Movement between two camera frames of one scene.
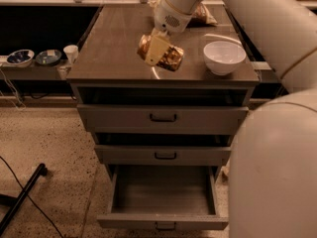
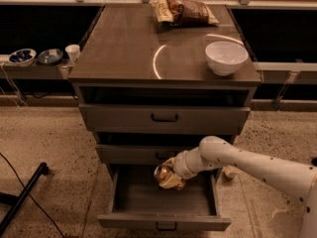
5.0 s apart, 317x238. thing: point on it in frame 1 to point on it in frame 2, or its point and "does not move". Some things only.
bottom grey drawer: (163, 197) does not move
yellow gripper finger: (158, 44) to (173, 181)
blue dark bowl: (49, 57) does not move
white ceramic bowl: (223, 57) does not move
